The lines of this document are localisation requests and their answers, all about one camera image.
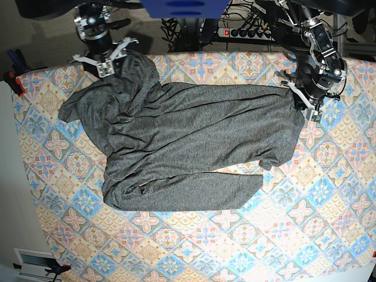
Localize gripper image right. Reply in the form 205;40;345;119
274;70;340;122

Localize patterned tile tablecloth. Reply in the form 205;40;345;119
12;59;375;281

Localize white power strip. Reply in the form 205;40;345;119
217;28;274;41

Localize robot arm image right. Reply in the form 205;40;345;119
277;1;347;123

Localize red black clamp left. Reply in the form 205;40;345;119
3;71;25;96

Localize grey t-shirt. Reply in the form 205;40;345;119
58;51;304;212

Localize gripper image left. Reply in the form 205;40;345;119
72;37;139;78

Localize black clamp bottom left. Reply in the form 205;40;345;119
13;263;71;280

